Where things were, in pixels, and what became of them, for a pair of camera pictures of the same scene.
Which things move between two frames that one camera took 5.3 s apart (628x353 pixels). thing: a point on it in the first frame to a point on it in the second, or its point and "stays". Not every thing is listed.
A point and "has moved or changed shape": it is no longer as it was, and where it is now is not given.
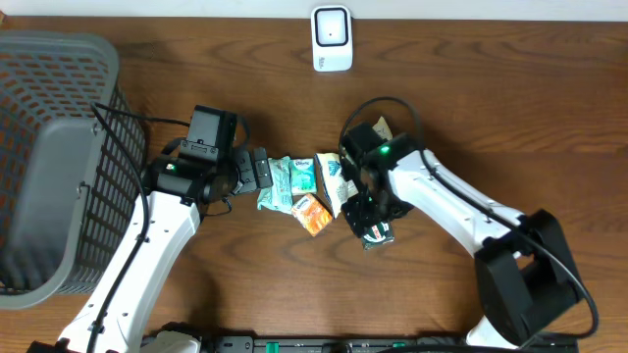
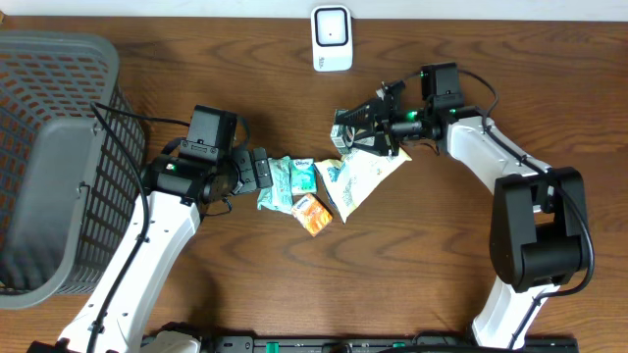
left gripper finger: [262, 174] stays
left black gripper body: [245, 170] stays
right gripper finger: [362, 215] to [378, 112]
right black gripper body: [391, 205] to [405, 123]
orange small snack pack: [312, 214] stays
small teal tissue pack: [303, 176] stays
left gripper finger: [261, 167] stays
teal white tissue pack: [280, 195] stays
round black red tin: [378, 234] has moved or changed shape
